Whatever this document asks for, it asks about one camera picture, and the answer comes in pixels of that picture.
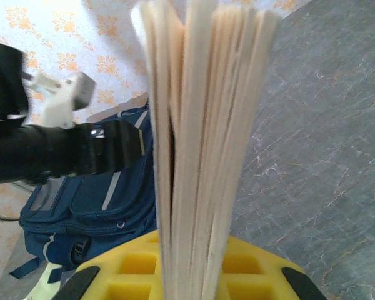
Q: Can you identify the yellow book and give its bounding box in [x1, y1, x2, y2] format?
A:
[129, 0, 283, 300]

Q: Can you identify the navy blue backpack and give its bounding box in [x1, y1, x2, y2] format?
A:
[9, 101, 159, 284]

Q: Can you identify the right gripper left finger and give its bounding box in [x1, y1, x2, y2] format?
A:
[58, 232, 163, 300]

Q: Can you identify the green white notepad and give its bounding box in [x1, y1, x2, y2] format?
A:
[26, 261, 71, 300]

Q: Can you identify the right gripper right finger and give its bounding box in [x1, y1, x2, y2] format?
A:
[220, 236, 328, 300]

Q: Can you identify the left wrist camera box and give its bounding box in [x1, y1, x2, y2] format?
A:
[23, 71, 96, 129]

